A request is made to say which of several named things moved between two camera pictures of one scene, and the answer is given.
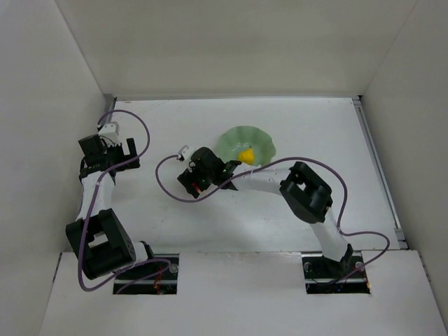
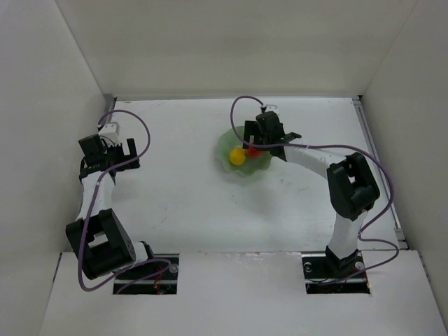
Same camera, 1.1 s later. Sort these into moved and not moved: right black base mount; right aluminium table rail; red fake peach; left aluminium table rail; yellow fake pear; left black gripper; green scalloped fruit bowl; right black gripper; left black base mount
Moved: yellow fake pear; right black gripper; red fake peach
Not moved: green scalloped fruit bowl; right aluminium table rail; left black gripper; right black base mount; left aluminium table rail; left black base mount
